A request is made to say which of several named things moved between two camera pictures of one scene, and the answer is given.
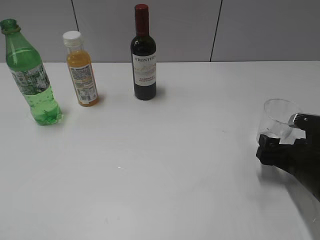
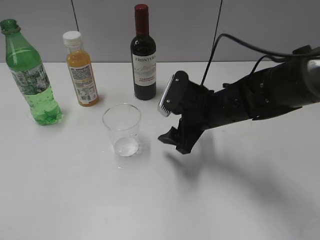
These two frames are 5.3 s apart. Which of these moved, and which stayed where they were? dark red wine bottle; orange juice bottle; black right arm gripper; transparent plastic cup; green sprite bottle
Moved: transparent plastic cup; black right arm gripper
Stayed: dark red wine bottle; green sprite bottle; orange juice bottle
